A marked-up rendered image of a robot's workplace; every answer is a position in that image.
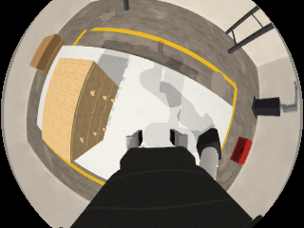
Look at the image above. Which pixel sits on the light wooden chest of drawers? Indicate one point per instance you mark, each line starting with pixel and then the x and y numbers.
pixel 63 94

